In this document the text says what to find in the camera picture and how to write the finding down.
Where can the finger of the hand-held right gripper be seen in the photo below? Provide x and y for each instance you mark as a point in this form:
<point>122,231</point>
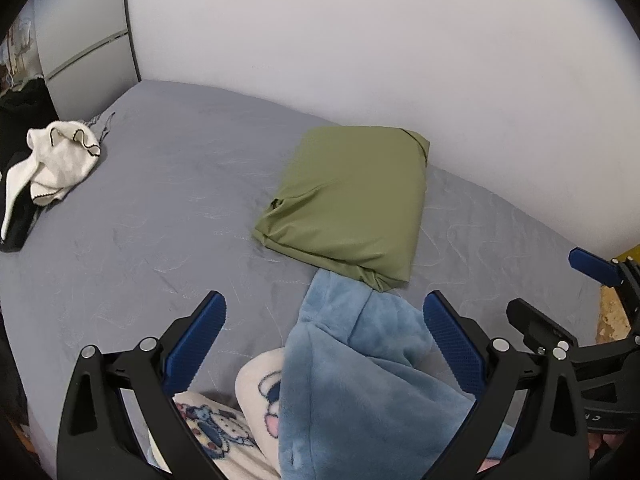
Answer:
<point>595,266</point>
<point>535,322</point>

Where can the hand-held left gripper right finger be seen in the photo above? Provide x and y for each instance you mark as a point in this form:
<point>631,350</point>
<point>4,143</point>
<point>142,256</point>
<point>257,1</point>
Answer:
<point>452,345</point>

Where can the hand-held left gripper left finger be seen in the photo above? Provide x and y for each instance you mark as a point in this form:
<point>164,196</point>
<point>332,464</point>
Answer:
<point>195,345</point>

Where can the green zip jacket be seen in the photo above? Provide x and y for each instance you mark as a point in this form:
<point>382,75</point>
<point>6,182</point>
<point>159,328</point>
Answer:
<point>350,200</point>

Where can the person's right hand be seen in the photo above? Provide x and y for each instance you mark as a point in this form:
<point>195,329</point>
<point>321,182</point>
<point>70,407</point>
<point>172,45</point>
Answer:
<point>607,444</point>

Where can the yellow speckled board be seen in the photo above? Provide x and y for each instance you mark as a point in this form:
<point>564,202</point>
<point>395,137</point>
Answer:
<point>612,312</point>

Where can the printed fleece pajama pants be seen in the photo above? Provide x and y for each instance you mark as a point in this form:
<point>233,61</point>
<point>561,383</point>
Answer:
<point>250,400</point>

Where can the blue fleece robe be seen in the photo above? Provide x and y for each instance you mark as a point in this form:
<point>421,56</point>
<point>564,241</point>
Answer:
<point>360,385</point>

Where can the grey quilted bed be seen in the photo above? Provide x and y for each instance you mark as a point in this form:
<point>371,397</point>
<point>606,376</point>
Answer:
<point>175,185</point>

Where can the black coat white lining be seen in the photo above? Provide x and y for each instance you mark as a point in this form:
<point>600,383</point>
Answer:
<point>17,225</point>

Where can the white fleece garment black trim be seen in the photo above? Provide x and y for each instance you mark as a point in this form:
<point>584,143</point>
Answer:
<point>62,160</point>

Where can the grey striped garment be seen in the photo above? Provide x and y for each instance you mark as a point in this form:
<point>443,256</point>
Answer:
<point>102,125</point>

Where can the black hanging hoodie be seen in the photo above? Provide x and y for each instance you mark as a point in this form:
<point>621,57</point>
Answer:
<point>25,105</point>

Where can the grey wardrobe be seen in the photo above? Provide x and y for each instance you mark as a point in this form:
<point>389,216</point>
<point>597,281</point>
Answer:
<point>85,25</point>

